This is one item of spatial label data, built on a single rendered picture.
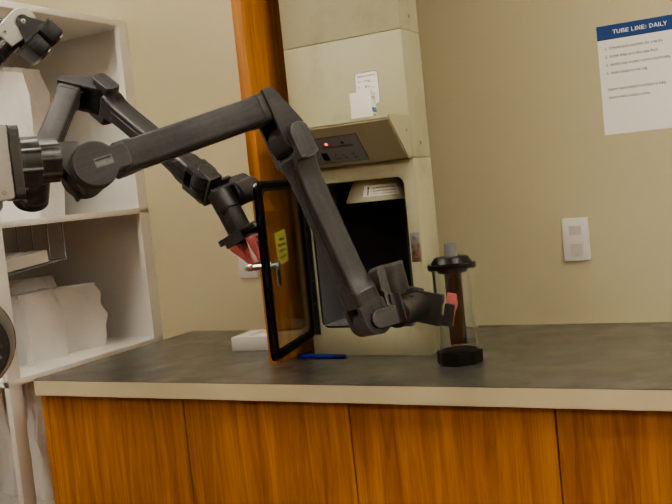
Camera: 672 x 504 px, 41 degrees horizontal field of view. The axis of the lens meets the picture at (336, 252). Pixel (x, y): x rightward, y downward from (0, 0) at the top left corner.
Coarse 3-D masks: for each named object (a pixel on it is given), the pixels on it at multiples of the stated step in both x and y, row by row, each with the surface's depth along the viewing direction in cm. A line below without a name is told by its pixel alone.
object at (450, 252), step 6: (444, 246) 201; (450, 246) 200; (444, 252) 202; (450, 252) 201; (456, 252) 201; (438, 258) 200; (444, 258) 199; (450, 258) 198; (456, 258) 198; (462, 258) 199; (468, 258) 200; (432, 264) 201; (438, 264) 199; (444, 264) 198; (450, 264) 198
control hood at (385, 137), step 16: (320, 128) 210; (336, 128) 208; (352, 128) 207; (368, 128) 205; (384, 128) 204; (400, 128) 206; (368, 144) 210; (384, 144) 208; (400, 144) 207; (368, 160) 214; (384, 160) 213
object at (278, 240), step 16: (256, 192) 196; (272, 192) 206; (288, 192) 217; (256, 208) 196; (272, 208) 205; (288, 208) 216; (272, 224) 204; (288, 224) 215; (272, 240) 203; (288, 240) 214; (272, 256) 203; (288, 256) 213; (272, 272) 202; (288, 272) 212; (304, 272) 224; (288, 288) 211; (304, 288) 223; (288, 304) 211; (304, 304) 222; (288, 320) 210; (304, 320) 221; (288, 336) 209; (272, 352) 199
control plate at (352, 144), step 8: (336, 136) 210; (344, 136) 209; (352, 136) 209; (320, 144) 214; (328, 144) 213; (336, 144) 212; (344, 144) 212; (352, 144) 211; (360, 144) 210; (320, 152) 216; (328, 152) 215; (336, 152) 214; (344, 152) 214; (360, 152) 212; (320, 160) 218; (336, 160) 217; (344, 160) 216; (352, 160) 215; (360, 160) 214
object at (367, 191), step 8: (352, 184) 226; (360, 184) 223; (368, 184) 221; (376, 184) 220; (384, 184) 220; (392, 184) 221; (400, 184) 222; (352, 192) 224; (360, 192) 222; (368, 192) 220; (376, 192) 220; (384, 192) 220; (392, 192) 220; (400, 192) 221; (352, 200) 223; (360, 200) 221; (368, 200) 220; (376, 200) 219; (384, 200) 219
